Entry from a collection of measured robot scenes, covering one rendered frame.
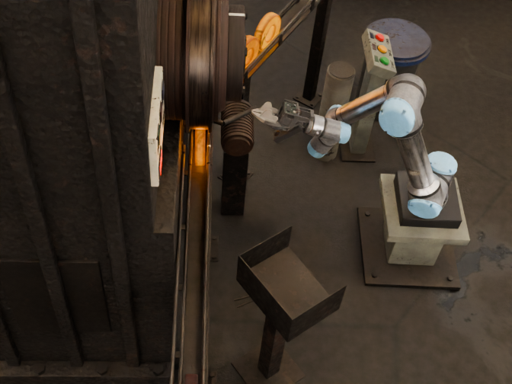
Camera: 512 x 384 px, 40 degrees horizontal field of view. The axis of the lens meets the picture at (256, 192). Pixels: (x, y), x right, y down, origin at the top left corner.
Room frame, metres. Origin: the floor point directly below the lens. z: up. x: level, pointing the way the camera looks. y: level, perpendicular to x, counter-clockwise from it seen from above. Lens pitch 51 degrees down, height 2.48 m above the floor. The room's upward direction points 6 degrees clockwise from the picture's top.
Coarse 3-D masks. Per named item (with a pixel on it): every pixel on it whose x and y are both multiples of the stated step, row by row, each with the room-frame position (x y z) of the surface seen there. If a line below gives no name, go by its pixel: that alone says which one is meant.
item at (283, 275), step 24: (264, 240) 1.26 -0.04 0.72; (288, 240) 1.32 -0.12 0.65; (240, 264) 1.18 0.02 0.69; (264, 264) 1.24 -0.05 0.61; (288, 264) 1.25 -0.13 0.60; (264, 288) 1.09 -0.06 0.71; (288, 288) 1.17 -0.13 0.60; (312, 288) 1.18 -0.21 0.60; (264, 312) 1.08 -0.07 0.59; (288, 312) 1.09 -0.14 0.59; (312, 312) 1.05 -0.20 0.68; (264, 336) 1.17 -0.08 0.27; (288, 336) 0.99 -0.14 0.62; (240, 360) 1.20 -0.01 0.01; (264, 360) 1.16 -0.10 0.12; (288, 360) 1.22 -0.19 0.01
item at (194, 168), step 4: (192, 152) 1.63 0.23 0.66; (192, 156) 1.62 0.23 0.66; (192, 160) 1.60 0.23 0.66; (192, 164) 1.58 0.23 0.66; (192, 168) 1.56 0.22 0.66; (196, 168) 1.56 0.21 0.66; (200, 168) 1.57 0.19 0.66; (204, 168) 1.57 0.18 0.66; (192, 172) 1.54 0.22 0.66; (196, 172) 1.55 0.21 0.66; (200, 172) 1.55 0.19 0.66; (204, 172) 1.55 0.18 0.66
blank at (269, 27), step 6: (270, 12) 2.29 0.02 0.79; (264, 18) 2.24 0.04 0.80; (270, 18) 2.24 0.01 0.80; (276, 18) 2.27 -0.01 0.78; (258, 24) 2.22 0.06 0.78; (264, 24) 2.21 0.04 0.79; (270, 24) 2.24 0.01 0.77; (276, 24) 2.28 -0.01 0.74; (258, 30) 2.20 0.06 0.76; (264, 30) 2.20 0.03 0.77; (270, 30) 2.28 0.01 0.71; (276, 30) 2.28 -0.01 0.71; (258, 36) 2.19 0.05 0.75; (264, 36) 2.21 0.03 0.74; (270, 36) 2.27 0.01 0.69; (264, 42) 2.21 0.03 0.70
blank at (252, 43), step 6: (246, 36) 2.14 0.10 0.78; (252, 36) 2.16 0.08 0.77; (246, 42) 2.11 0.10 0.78; (252, 42) 2.13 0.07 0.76; (258, 42) 2.17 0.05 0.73; (252, 48) 2.13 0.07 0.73; (258, 48) 2.17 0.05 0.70; (252, 54) 2.14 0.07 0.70; (246, 60) 2.13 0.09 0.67; (252, 60) 2.14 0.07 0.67; (246, 66) 2.10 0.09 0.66
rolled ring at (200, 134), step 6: (198, 132) 1.57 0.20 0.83; (204, 132) 1.58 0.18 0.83; (198, 138) 1.56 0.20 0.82; (204, 138) 1.56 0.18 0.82; (198, 144) 1.55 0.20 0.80; (204, 144) 1.55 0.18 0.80; (198, 150) 1.54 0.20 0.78; (204, 150) 1.54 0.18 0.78; (198, 156) 1.53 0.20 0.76; (204, 156) 1.53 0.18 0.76; (198, 162) 1.53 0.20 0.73; (204, 162) 1.54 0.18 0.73
